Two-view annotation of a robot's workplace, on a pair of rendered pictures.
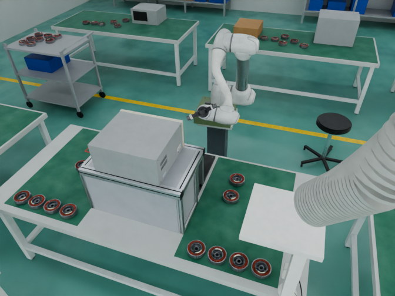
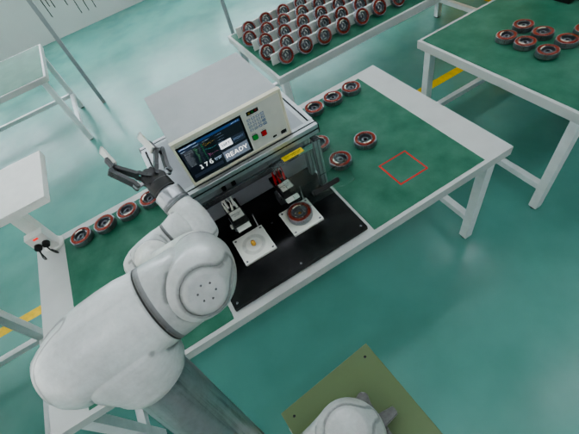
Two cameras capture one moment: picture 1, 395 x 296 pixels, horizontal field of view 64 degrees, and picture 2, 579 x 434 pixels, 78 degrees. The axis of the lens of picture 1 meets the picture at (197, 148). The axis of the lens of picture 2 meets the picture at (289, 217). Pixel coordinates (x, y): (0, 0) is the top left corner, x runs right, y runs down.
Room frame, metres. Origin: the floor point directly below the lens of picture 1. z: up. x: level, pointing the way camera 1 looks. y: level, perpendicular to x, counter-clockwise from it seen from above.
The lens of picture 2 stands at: (2.65, -0.25, 2.02)
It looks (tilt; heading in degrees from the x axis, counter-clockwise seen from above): 51 degrees down; 146
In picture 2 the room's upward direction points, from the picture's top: 20 degrees counter-clockwise
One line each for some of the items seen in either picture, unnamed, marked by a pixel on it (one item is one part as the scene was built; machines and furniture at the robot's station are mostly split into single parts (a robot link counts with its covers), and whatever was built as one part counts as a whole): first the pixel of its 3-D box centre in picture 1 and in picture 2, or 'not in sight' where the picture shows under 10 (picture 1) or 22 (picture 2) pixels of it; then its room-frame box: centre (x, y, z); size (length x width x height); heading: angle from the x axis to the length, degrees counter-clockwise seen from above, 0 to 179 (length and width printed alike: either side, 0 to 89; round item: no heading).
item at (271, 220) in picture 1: (278, 244); (40, 225); (0.97, -0.42, 0.98); 0.37 x 0.35 x 0.46; 70
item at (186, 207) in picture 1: (188, 201); not in sight; (1.33, 0.07, 0.91); 0.28 x 0.03 x 0.32; 160
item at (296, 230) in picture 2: not in sight; (301, 216); (1.86, 0.35, 0.78); 0.15 x 0.15 x 0.01; 70
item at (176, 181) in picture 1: (143, 160); (225, 140); (1.52, 0.34, 1.09); 0.68 x 0.44 x 0.05; 70
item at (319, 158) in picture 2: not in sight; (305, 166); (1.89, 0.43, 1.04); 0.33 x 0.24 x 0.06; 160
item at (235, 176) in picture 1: (237, 180); not in sight; (1.65, -0.29, 0.77); 0.11 x 0.11 x 0.04
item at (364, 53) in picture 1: (286, 66); not in sight; (4.34, -1.33, 0.37); 2.20 x 0.90 x 0.75; 70
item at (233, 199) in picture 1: (231, 196); not in sight; (1.49, -0.22, 0.77); 0.11 x 0.11 x 0.04
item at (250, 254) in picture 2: not in sight; (254, 244); (1.78, 0.12, 0.78); 0.15 x 0.15 x 0.01; 70
